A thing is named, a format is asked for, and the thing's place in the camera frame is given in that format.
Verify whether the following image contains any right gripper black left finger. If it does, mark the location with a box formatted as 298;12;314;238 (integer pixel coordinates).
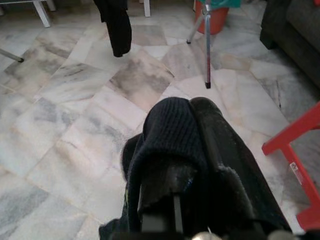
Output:
138;164;199;214

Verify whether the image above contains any dark grey sofa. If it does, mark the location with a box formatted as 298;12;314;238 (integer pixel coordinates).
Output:
259;0;320;88

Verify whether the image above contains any red plastic stool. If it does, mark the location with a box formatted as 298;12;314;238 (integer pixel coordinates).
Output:
261;101;320;232

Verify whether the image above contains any black garment with FSL print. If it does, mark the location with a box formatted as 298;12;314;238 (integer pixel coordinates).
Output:
93;0;133;58

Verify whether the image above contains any silver metal clothes rack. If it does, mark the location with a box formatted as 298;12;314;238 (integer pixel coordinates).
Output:
0;0;214;90

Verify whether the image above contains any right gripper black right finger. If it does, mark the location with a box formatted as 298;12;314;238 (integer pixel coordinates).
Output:
189;97;292;234

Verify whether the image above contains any orange bin with teal liner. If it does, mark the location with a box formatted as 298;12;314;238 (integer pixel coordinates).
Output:
194;0;242;36

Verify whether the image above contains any black shirt with green logo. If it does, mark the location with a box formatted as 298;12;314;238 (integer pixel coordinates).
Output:
98;96;210;240

